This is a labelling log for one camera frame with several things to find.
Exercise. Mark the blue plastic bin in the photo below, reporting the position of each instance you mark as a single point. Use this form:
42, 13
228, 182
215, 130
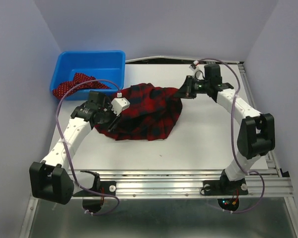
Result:
74, 67

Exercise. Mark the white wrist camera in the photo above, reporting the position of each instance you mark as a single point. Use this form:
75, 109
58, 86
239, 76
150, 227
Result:
119, 105
197, 72

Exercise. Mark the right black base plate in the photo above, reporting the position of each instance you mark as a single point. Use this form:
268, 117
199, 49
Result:
223, 188

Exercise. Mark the aluminium table frame rail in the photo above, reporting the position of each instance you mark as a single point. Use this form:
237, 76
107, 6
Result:
186, 184

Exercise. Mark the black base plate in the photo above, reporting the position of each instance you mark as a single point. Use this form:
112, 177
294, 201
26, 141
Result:
223, 188
105, 187

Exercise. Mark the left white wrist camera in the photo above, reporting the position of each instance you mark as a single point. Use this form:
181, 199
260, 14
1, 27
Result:
119, 105

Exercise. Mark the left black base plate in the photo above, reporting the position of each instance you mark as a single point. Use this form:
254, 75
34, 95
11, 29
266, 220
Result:
105, 187

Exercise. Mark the red navy plaid skirt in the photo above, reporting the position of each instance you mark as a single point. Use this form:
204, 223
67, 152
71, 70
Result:
152, 114

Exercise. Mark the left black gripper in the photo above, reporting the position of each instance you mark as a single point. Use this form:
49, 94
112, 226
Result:
114, 119

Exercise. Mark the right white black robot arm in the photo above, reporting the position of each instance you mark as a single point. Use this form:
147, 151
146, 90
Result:
256, 135

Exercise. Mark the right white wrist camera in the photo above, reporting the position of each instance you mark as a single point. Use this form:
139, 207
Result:
197, 72

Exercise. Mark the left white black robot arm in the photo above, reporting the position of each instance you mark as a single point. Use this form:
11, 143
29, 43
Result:
49, 178

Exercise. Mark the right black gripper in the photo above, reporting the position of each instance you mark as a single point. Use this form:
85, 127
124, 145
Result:
185, 90

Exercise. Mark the red white-dotted skirt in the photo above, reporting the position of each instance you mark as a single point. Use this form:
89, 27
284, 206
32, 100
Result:
77, 85

